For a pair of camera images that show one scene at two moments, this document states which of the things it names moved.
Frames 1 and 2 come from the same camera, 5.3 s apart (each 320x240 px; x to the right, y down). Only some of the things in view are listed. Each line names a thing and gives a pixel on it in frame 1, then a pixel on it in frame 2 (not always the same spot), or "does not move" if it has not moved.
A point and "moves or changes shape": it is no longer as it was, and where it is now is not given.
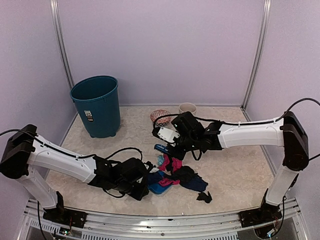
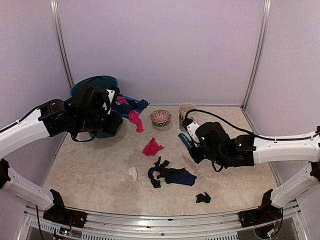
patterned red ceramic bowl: (161, 121) does not move
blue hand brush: (162, 148) moves or changes shape
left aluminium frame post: (55, 8) does not move
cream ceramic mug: (185, 107) does not move
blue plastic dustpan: (157, 189) -> (121, 105)
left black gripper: (139, 194) -> (112, 125)
